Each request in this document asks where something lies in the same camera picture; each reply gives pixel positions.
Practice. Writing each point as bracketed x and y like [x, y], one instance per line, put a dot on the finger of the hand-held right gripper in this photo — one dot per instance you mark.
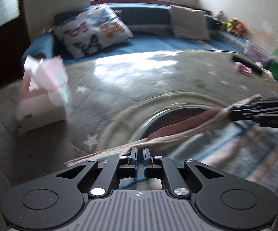
[247, 106]
[243, 116]

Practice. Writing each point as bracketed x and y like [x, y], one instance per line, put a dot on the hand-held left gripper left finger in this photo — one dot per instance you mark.
[135, 164]

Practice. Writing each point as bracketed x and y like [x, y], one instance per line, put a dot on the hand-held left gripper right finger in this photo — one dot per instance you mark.
[145, 164]

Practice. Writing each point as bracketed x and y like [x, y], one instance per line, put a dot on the striped pastel clothing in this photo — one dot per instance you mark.
[225, 149]

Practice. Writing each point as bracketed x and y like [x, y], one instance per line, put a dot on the small pink toy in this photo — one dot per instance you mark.
[243, 69]

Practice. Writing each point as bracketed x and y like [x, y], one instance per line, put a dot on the black remote control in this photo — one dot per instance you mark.
[249, 65]

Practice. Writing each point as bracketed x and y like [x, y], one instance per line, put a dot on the green plastic bucket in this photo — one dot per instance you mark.
[277, 71]

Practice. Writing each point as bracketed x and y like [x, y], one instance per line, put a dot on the orange green plush toy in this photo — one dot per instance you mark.
[236, 26]

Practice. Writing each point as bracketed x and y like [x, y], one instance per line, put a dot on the black white plush cow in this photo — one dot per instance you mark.
[218, 16]

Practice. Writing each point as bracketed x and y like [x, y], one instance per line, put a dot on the plain grey pillow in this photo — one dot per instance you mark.
[189, 22]

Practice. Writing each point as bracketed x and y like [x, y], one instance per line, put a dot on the blue sofa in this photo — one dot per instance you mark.
[165, 43]

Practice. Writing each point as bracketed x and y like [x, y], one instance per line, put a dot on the pink white tissue box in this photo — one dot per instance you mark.
[40, 110]

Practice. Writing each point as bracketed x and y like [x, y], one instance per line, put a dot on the butterfly print pillow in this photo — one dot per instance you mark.
[90, 31]

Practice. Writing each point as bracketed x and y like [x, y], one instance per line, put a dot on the dark door with frosted glass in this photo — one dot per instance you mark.
[4, 4]

